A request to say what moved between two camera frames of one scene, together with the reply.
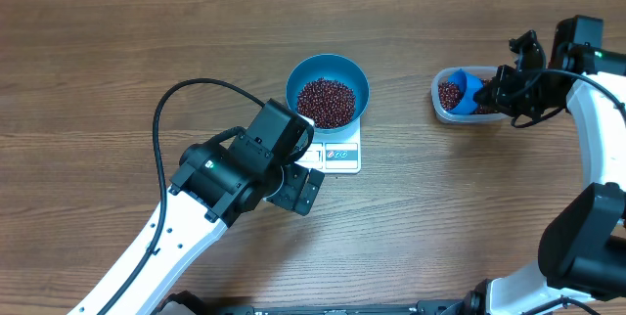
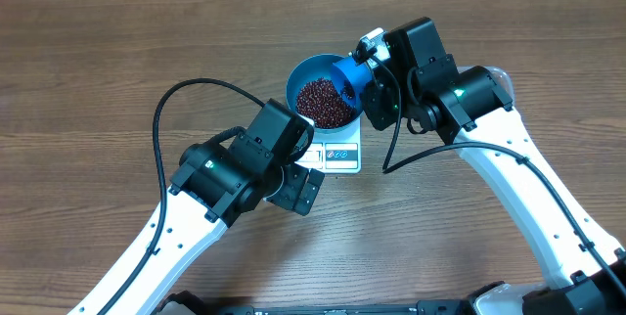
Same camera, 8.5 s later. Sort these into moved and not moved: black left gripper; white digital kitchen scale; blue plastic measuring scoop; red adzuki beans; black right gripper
Moved: black right gripper; blue plastic measuring scoop
Not moved: black left gripper; red adzuki beans; white digital kitchen scale
